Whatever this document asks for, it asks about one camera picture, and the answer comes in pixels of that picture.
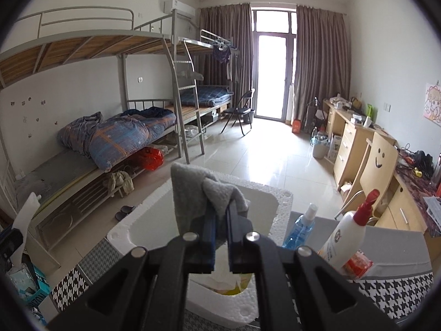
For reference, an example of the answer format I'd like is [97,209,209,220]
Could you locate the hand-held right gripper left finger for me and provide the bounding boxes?
[46,213,222,331]

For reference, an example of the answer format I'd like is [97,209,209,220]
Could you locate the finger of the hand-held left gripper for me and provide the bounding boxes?
[0,228,24,260]

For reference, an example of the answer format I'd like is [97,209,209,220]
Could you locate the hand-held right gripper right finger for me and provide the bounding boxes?
[225,202,402,331]

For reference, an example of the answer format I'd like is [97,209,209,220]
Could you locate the grey fleece cloth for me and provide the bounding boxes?
[170,162,250,236]

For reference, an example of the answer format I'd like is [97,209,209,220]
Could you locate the white foam box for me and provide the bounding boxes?
[106,175,294,329]

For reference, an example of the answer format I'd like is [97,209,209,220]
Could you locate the teal cardboard box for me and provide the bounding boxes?
[10,261,51,308]

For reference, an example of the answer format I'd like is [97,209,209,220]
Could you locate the blue spray bottle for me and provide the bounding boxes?
[282,203,319,249]

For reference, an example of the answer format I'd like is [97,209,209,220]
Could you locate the grey mattress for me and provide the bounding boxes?
[13,148,101,208]

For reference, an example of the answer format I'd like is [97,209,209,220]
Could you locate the dark slippers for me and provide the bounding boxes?
[114,204,139,223]

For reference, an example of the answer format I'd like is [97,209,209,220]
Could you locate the white pump bottle red top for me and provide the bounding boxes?
[316,188,381,274]

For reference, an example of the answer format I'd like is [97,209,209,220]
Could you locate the red plastic bag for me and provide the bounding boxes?
[132,146,165,172]

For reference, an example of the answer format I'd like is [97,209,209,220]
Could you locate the beige crumpled clothes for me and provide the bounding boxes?
[103,170,136,198]

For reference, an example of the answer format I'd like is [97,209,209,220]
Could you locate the red snack packet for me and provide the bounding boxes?
[342,249,375,281]

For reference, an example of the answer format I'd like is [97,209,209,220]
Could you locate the white waste bin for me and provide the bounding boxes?
[311,141,329,160]

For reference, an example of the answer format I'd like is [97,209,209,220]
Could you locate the black folding chair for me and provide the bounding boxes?
[220,89,256,136]

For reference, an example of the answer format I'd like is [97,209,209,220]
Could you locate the dark blue quilt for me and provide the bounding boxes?
[120,107,178,136]

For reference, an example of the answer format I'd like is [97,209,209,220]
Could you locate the blue patterned quilt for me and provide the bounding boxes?
[56,111,153,173]

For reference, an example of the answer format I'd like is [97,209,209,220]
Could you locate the folded blue plaid bedding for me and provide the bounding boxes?
[178,85,235,108]

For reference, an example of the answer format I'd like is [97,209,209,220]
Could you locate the wooden desk with drawers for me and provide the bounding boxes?
[321,98,397,188]

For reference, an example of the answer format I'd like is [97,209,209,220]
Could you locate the black bag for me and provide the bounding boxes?
[305,97,329,134]

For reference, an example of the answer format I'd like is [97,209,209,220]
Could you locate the houndstooth grey tablecloth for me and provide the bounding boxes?
[52,210,435,331]

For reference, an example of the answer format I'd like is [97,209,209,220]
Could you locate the metal bunk ladder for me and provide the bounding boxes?
[165,39,206,165]

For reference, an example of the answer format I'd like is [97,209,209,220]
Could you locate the wooden smiley face chair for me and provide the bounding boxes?
[334,131,400,229]

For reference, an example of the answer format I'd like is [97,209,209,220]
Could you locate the glass balcony door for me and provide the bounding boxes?
[251,8,299,122]

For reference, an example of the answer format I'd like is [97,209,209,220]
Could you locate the narrow brown curtain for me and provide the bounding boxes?
[198,2,254,122]

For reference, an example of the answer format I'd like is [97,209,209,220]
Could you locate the dark hanging clothes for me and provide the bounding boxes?
[211,44,233,65]

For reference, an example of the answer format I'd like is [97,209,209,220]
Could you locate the printed papers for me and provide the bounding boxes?
[425,196,441,232]

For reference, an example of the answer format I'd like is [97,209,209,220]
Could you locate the small metal bunk bed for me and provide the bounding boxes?
[173,28,242,136]

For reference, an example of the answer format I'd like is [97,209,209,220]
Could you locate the black headphones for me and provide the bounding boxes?
[413,149,435,177]

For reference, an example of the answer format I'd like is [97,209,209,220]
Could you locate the wide brown curtain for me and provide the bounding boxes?
[292,4,353,125]

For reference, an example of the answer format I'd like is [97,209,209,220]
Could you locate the large metal bunk bed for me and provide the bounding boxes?
[0,6,208,267]

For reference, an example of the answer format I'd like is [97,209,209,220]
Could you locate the white air conditioner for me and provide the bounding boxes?
[163,0,195,17]

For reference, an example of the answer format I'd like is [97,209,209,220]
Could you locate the pink cartoon wall picture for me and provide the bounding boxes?
[424,82,441,125]

